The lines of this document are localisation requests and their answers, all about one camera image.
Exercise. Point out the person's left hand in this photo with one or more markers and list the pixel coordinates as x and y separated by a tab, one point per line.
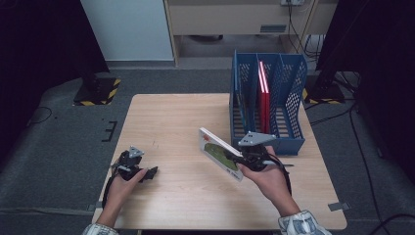
117	196

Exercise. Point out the black yellow striped stand base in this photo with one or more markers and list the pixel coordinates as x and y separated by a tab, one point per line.
326	93
98	93

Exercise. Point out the person's right hand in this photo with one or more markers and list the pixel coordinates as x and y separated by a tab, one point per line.
270	186

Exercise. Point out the white cabinet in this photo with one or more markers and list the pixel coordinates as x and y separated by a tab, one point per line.
130	29

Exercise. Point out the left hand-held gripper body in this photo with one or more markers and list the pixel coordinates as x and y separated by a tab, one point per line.
129	164

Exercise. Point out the grey tape piece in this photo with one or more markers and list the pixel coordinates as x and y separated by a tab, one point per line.
94	206
338	206

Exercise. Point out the white power strip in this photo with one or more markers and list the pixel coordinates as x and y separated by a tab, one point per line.
292	2

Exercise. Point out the white and green picture book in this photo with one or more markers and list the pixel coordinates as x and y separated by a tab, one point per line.
215	150

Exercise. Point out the beige wooden desk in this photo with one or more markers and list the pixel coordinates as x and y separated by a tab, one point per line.
225	16

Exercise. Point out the blue plastic file rack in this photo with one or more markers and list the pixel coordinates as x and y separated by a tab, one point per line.
287	145

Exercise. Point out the red picture book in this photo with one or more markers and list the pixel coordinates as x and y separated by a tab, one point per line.
267	111
262	111

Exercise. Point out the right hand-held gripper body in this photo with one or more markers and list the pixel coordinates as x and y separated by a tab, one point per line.
257	156

